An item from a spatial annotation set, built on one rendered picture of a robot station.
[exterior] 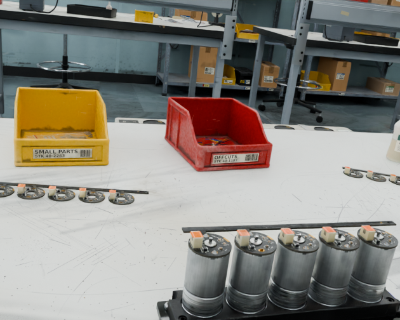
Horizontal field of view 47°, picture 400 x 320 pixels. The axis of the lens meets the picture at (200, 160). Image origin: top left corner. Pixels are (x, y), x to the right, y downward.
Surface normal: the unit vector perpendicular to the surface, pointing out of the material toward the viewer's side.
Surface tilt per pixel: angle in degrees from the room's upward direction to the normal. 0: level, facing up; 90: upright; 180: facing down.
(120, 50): 90
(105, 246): 0
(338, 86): 90
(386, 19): 90
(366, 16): 90
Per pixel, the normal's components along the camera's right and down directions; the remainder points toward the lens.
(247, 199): 0.11, -0.93
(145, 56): 0.23, 0.36
